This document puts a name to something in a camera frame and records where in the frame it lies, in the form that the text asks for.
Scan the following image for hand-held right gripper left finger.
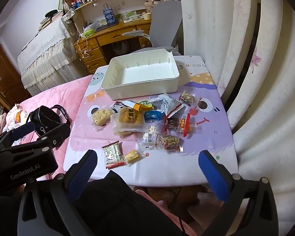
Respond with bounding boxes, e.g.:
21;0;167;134
17;149;99;236

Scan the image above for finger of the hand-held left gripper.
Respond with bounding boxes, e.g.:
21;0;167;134
5;123;71;154
0;122;36;150

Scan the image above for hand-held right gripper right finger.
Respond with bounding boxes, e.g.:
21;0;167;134
198;149;279;236

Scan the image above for beige packet red edges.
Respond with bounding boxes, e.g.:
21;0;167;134
101;141;126;170

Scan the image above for small yellow snack packet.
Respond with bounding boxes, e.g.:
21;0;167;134
123;149;144;167

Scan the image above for pale puffed snack packet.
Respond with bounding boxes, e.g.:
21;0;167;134
91;107;113;128

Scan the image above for nut cluster packet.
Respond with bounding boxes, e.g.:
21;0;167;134
155;133;183;153

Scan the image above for red sausage stick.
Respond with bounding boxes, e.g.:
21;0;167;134
182;112;195;137

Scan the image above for dark nut packet red label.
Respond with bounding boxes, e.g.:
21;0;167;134
165;116;187;134

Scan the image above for yellow noodle snack packet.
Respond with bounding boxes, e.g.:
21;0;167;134
113;106;149;136

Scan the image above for white purple packet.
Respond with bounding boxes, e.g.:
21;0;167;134
137;119;166;150

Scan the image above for white packet red edge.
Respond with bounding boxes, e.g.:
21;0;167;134
163;103;185;118

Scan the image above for clear nut bar packet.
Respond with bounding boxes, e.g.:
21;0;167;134
178;90;196;106

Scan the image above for blue snack packet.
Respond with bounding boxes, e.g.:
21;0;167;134
145;111;166;121

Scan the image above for orange white snack packet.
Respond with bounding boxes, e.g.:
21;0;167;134
115;100;154;112

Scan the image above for silver snack packet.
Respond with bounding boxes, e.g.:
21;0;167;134
150;93;177;111

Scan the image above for white plastic storage box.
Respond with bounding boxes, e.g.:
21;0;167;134
100;48;180;101

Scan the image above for printed plush blanket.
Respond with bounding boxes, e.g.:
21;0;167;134
0;103;30;143

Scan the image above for black handbag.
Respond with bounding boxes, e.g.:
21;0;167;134
27;105;71;138

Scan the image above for cartoon printed small table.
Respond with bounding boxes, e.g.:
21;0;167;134
63;55;239;187

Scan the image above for wooden door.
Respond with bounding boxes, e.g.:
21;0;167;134
0;44;32;113

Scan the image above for white lace cloth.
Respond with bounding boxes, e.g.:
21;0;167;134
17;17;85;96

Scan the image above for white floral curtain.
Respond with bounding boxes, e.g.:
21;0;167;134
178;0;295;236

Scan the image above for stack of books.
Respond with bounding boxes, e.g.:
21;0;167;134
38;9;64;31

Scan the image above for clear plastic bag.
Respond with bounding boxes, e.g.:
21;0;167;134
85;22;101;31

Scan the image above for floral cloth bag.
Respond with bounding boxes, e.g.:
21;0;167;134
61;8;77;24

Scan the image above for blue paper bag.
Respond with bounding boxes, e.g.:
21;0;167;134
103;3;117;25

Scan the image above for grey office chair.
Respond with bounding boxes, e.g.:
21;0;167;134
122;0;183;56

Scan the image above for white charging cable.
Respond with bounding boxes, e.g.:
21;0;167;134
75;33;91;61

